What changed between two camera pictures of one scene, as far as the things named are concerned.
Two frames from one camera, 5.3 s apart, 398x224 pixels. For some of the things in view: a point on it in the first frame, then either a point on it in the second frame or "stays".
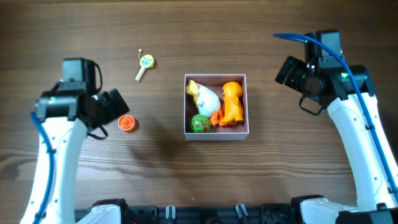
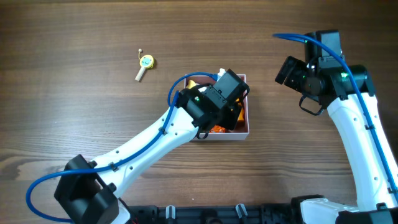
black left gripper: x=116 y=101 → x=232 y=113
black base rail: x=212 y=214 stays
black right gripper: x=285 y=71 stays
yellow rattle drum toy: x=146 y=61 stays
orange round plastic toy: x=127 y=123 → x=217 y=129
